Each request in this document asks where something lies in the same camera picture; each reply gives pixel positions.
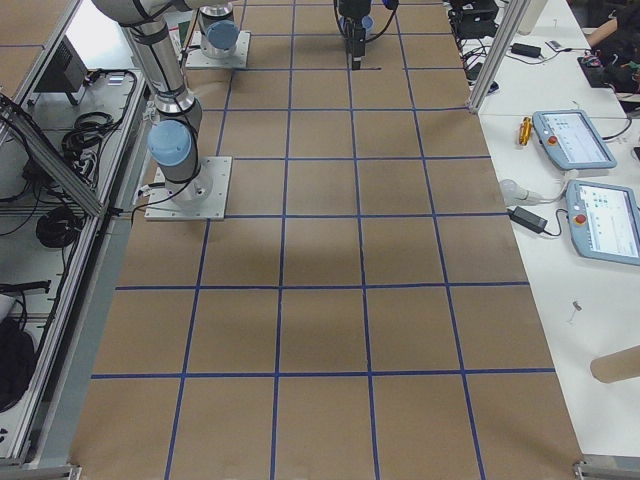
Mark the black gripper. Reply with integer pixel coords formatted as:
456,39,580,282
335,0,371,70

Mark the yellow tool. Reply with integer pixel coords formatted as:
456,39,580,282
518,116,532,146

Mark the white light bulb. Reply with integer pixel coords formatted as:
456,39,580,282
499,179,543,206

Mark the teach pendant far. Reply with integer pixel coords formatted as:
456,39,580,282
532,110,617,171

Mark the teach pendant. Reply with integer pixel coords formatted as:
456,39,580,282
532,110,617,171
565,180,639,266

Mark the black power adapter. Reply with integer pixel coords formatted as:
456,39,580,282
508,206,548,234

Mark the teach pendant near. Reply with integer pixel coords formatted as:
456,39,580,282
565,180,639,266

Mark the cardboard tube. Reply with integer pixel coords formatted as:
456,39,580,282
590,346,640,384

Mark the aluminium frame post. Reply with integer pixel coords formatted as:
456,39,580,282
467,0,530,114

